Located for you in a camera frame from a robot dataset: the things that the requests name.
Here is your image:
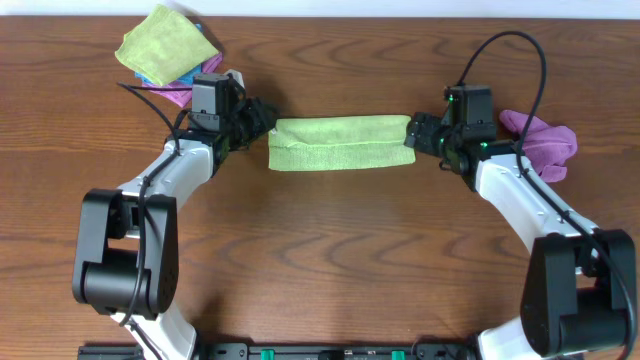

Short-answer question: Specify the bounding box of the green microfiber cloth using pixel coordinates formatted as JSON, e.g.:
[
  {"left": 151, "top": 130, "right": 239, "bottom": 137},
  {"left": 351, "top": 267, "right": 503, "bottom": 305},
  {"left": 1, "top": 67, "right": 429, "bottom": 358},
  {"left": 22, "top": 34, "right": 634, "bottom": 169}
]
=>
[{"left": 268, "top": 115, "right": 416, "bottom": 172}]

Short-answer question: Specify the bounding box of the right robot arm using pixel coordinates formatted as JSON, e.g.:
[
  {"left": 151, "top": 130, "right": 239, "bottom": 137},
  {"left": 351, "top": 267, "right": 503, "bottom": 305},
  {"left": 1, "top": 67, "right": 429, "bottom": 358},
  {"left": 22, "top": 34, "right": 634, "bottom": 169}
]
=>
[{"left": 405, "top": 113, "right": 637, "bottom": 359}]

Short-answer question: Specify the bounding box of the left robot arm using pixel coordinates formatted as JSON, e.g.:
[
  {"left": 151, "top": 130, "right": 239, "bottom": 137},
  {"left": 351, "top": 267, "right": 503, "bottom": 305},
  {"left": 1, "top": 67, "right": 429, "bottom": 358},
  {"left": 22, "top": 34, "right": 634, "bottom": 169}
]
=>
[{"left": 71, "top": 97, "right": 279, "bottom": 359}]

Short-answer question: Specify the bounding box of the folded blue cloth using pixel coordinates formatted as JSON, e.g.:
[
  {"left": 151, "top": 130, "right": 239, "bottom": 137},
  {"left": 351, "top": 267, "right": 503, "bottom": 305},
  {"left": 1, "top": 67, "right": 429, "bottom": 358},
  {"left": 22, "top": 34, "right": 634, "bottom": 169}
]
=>
[{"left": 130, "top": 23, "right": 218, "bottom": 86}]

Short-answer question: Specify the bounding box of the folded purple cloth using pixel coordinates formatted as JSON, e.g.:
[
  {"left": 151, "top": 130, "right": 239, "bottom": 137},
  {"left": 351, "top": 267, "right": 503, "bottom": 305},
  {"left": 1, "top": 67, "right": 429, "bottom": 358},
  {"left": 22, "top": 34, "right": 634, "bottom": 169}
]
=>
[{"left": 134, "top": 53, "right": 223, "bottom": 107}]

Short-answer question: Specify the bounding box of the crumpled purple cloth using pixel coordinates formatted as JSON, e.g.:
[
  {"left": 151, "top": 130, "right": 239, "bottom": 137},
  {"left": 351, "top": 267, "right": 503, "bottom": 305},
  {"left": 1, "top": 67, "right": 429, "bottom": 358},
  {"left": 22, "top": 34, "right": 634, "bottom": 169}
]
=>
[{"left": 499, "top": 110, "right": 578, "bottom": 183}]

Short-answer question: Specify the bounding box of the folded green cloth on stack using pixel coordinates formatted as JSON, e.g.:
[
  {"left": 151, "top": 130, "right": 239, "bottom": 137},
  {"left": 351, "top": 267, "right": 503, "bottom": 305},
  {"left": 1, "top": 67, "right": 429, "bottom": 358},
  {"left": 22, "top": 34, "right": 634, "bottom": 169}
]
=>
[{"left": 115, "top": 4, "right": 219, "bottom": 86}]

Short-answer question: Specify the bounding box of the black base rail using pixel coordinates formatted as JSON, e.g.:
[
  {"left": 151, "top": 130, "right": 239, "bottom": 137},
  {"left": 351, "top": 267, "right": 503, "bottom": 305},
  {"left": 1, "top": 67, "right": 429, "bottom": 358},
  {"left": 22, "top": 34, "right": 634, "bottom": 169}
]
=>
[{"left": 76, "top": 342, "right": 481, "bottom": 360}]

